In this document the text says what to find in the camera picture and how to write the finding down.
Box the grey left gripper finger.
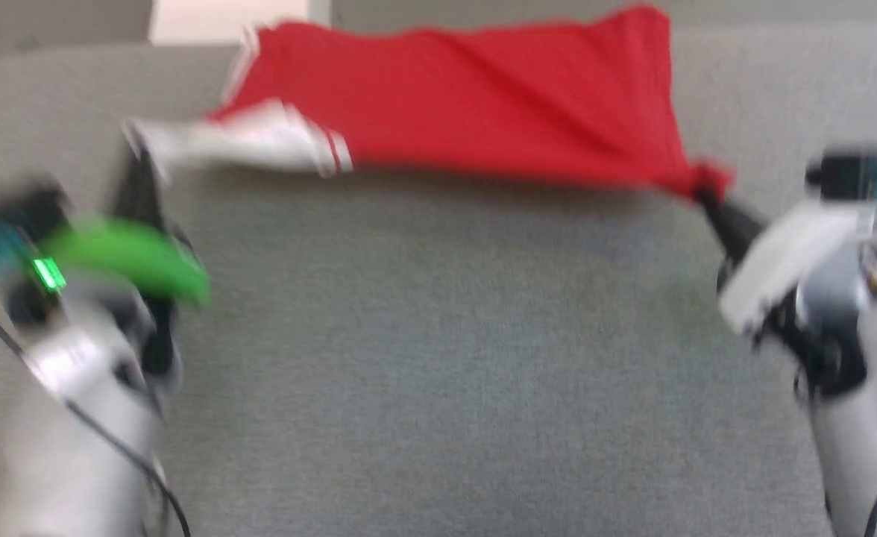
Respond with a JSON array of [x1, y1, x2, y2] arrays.
[[144, 160, 193, 251], [113, 145, 152, 224]]

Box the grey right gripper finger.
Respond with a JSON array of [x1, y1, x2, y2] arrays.
[[696, 186, 764, 238], [703, 209, 754, 262]]

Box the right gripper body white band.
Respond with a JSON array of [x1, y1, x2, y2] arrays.
[[716, 200, 868, 400]]

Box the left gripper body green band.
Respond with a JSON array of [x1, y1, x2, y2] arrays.
[[6, 215, 212, 389]]

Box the red garment with white sleeves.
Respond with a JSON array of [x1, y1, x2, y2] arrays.
[[122, 4, 735, 204]]

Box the white board behind sofa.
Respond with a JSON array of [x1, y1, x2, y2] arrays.
[[148, 0, 333, 47]]

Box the grey fabric sofa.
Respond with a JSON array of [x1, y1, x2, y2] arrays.
[[0, 22, 877, 537]]

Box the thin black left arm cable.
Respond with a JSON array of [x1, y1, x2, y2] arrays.
[[0, 280, 192, 537]]

